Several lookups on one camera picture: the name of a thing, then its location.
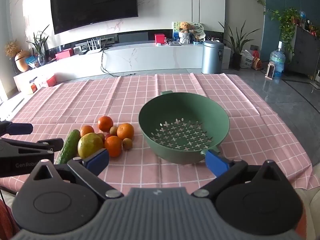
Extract grey metal trash can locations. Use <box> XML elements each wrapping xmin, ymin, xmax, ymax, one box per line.
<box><xmin>201</xmin><ymin>40</ymin><xmax>225</xmax><ymax>74</ymax></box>

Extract teddy bear bouquet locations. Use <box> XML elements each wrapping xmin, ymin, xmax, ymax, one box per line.
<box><xmin>178</xmin><ymin>22</ymin><xmax>193</xmax><ymax>45</ymax></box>

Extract small white appliance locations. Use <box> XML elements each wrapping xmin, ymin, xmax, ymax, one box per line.
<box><xmin>265</xmin><ymin>61</ymin><xmax>276</xmax><ymax>80</ymax></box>

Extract trailing vine plant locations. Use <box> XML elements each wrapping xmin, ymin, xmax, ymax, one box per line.
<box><xmin>269</xmin><ymin>7</ymin><xmax>302</xmax><ymax>55</ymax></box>

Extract blue water bottle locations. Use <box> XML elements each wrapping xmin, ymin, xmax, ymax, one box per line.
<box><xmin>269</xmin><ymin>41</ymin><xmax>286</xmax><ymax>77</ymax></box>

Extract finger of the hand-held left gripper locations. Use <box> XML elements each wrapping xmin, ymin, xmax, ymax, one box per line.
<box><xmin>0</xmin><ymin>121</ymin><xmax>34</xmax><ymax>136</ymax></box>
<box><xmin>0</xmin><ymin>137</ymin><xmax>64</xmax><ymax>156</ymax></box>

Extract flat pink box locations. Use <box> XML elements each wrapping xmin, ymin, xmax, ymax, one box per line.
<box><xmin>55</xmin><ymin>49</ymin><xmax>74</xmax><ymax>61</ymax></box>

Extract pink checked tablecloth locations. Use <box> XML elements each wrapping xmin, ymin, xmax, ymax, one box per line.
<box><xmin>0</xmin><ymin>73</ymin><xmax>313</xmax><ymax>196</ymax></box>

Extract black power cable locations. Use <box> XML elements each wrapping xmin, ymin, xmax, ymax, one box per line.
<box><xmin>101</xmin><ymin>49</ymin><xmax>137</xmax><ymax>77</ymax></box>

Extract round decorative fan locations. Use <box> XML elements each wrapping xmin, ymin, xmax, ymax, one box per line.
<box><xmin>190</xmin><ymin>22</ymin><xmax>206</xmax><ymax>34</ymax></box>

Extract orange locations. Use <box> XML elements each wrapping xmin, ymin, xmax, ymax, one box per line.
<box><xmin>80</xmin><ymin>125</ymin><xmax>95</xmax><ymax>137</ymax></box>
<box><xmin>117</xmin><ymin>123</ymin><xmax>135</xmax><ymax>140</ymax></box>
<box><xmin>97</xmin><ymin>116</ymin><xmax>114</xmax><ymax>133</ymax></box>
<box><xmin>104</xmin><ymin>136</ymin><xmax>123</xmax><ymax>158</ymax></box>

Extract red orange bag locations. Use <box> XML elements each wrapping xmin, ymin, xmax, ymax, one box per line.
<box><xmin>251</xmin><ymin>51</ymin><xmax>262</xmax><ymax>70</ymax></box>

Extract beige cushion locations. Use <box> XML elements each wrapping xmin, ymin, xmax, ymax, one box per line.
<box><xmin>299</xmin><ymin>187</ymin><xmax>320</xmax><ymax>240</ymax></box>

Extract slim green potted plant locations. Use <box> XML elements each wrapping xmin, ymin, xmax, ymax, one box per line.
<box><xmin>27</xmin><ymin>25</ymin><xmax>50</xmax><ymax>67</ymax></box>

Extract grey cabinet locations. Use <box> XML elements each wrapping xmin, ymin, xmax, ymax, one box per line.
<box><xmin>291</xmin><ymin>26</ymin><xmax>320</xmax><ymax>77</ymax></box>

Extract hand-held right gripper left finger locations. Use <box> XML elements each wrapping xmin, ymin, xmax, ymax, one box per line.
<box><xmin>25</xmin><ymin>148</ymin><xmax>123</xmax><ymax>198</ymax></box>

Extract white plastic bag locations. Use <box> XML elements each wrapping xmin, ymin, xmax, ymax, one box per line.
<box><xmin>240</xmin><ymin>50</ymin><xmax>255</xmax><ymax>68</ymax></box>

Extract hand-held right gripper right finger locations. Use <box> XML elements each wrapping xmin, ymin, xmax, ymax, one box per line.
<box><xmin>191</xmin><ymin>149</ymin><xmax>287</xmax><ymax>198</ymax></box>

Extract orange brown vase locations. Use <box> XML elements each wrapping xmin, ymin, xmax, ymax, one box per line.
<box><xmin>14</xmin><ymin>51</ymin><xmax>31</xmax><ymax>72</ymax></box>

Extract green picture card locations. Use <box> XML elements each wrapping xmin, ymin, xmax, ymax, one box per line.
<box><xmin>172</xmin><ymin>21</ymin><xmax>182</xmax><ymax>42</ymax></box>

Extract black wall television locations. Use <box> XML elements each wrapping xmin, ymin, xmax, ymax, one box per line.
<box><xmin>50</xmin><ymin>0</ymin><xmax>139</xmax><ymax>35</ymax></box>

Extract tall-leaf plant in black pot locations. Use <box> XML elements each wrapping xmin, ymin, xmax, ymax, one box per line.
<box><xmin>219</xmin><ymin>20</ymin><xmax>260</xmax><ymax>70</ymax></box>

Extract white marble television console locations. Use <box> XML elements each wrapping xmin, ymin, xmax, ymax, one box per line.
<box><xmin>13</xmin><ymin>42</ymin><xmax>230</xmax><ymax>88</ymax></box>

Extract green cucumber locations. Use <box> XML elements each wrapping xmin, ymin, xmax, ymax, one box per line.
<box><xmin>58</xmin><ymin>129</ymin><xmax>81</xmax><ymax>165</ymax></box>

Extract red cloth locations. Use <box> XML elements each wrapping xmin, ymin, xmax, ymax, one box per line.
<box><xmin>0</xmin><ymin>200</ymin><xmax>16</xmax><ymax>240</ymax></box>

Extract blue packet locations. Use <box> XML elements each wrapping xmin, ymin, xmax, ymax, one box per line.
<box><xmin>25</xmin><ymin>55</ymin><xmax>38</xmax><ymax>68</ymax></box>

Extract green colander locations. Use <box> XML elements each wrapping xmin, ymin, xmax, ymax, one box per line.
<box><xmin>138</xmin><ymin>90</ymin><xmax>230</xmax><ymax>165</ymax></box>

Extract dried yellow flowers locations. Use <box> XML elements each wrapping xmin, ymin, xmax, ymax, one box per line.
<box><xmin>4</xmin><ymin>39</ymin><xmax>20</xmax><ymax>58</ymax></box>

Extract white router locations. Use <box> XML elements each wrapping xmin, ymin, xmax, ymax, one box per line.
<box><xmin>86</xmin><ymin>38</ymin><xmax>103</xmax><ymax>54</ymax></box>

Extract yellow-green lemon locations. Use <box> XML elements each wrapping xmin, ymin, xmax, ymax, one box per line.
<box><xmin>77</xmin><ymin>133</ymin><xmax>104</xmax><ymax>159</ymax></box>

